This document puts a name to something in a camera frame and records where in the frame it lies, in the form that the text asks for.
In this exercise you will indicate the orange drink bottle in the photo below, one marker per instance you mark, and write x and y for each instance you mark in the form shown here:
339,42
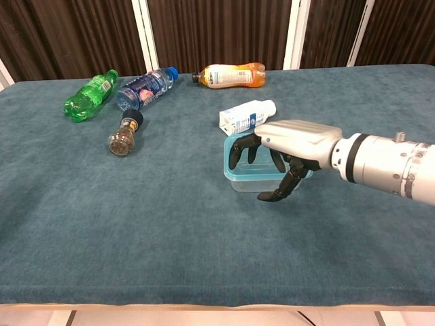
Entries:
231,76

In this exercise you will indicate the small white milk bottle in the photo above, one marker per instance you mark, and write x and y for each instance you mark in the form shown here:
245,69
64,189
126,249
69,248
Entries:
241,119

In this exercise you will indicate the teal plastic tray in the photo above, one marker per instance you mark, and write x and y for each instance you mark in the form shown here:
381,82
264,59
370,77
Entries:
227,159

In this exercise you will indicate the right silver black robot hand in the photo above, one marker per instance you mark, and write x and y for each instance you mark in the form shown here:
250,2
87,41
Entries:
299,142

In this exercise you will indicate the dark brown pleated curtain panel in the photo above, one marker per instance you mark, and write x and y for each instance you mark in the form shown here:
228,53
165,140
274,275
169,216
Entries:
68,34
221,30
329,30
401,30

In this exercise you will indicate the white partition frame post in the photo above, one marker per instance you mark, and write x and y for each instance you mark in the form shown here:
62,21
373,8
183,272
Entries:
294,34
4,73
145,34
360,34

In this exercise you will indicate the green plastic soda bottle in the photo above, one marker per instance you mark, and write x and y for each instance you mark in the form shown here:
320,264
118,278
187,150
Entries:
85,98

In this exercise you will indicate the teal velvet tablecloth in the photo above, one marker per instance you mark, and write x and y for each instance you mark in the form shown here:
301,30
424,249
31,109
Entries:
170,237

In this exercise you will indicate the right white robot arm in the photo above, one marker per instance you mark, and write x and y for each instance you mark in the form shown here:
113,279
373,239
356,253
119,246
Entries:
380,159

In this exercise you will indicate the blue capped water bottle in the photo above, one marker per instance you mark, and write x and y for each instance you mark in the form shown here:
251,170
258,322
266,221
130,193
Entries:
142,91

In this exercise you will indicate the glass pepper grinder black cap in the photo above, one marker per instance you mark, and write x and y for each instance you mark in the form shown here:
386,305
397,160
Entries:
121,142

